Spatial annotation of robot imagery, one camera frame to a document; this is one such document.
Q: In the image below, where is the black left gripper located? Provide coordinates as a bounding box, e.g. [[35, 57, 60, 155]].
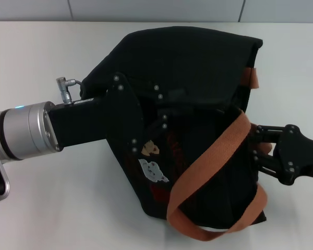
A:
[[47, 72, 188, 157]]

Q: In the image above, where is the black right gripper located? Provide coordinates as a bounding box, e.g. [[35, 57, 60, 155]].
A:
[[251, 124, 313, 185]]

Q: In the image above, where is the black bag with orange handles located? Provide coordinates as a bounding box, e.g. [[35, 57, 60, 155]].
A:
[[80, 26, 269, 234]]

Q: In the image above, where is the left gripper connector cable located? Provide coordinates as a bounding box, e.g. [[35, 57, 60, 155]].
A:
[[55, 76, 86, 105]]

